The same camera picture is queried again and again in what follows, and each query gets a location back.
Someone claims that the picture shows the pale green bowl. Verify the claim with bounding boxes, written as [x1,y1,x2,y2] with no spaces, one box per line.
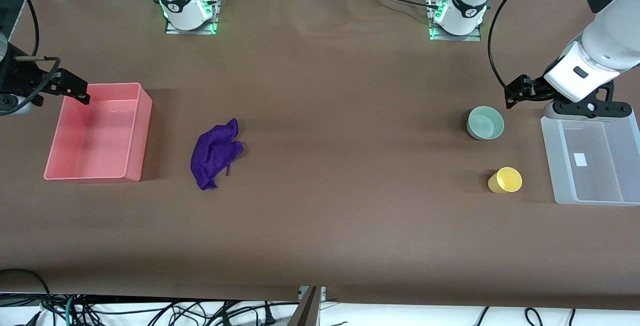
[466,106,505,141]

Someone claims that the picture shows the purple cloth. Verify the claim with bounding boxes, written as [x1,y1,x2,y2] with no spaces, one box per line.
[190,118,245,191]

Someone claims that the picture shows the yellow plastic cup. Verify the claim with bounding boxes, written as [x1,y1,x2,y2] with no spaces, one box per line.
[487,167,523,194]

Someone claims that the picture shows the pink plastic bin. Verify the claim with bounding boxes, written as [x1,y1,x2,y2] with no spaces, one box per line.
[43,82,154,183]

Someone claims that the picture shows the translucent plastic bin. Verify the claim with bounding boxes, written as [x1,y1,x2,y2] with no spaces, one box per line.
[541,115,640,207]

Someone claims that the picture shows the brown table cover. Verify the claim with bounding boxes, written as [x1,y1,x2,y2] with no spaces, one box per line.
[0,0,640,312]

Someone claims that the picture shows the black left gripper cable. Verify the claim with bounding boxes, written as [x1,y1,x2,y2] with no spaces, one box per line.
[487,0,549,92]

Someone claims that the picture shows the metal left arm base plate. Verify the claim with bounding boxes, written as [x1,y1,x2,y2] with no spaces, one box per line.
[428,0,484,42]

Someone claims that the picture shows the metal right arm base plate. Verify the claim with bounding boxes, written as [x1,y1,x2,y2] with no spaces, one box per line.
[164,0,222,36]

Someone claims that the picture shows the black looped floor cable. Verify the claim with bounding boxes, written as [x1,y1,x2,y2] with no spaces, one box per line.
[0,268,57,326]

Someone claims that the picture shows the black tangled floor cables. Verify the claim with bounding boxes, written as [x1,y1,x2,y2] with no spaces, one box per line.
[75,298,301,326]

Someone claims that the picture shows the metal table bracket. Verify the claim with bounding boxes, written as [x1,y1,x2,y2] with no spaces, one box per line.
[287,286,328,326]

